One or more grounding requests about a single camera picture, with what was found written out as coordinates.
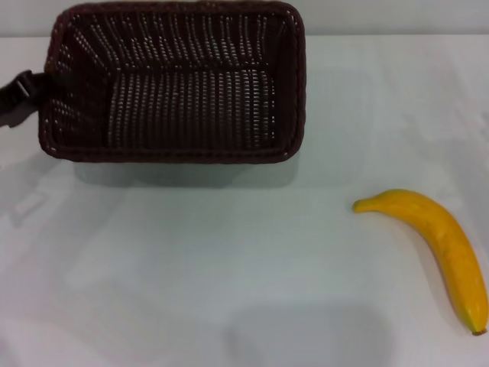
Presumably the dark brown woven basket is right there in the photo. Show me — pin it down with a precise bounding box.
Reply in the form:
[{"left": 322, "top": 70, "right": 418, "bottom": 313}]
[{"left": 37, "top": 0, "right": 308, "bottom": 164}]

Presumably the yellow banana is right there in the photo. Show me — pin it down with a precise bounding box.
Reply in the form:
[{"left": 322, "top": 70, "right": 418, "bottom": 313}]
[{"left": 351, "top": 188, "right": 489, "bottom": 337}]

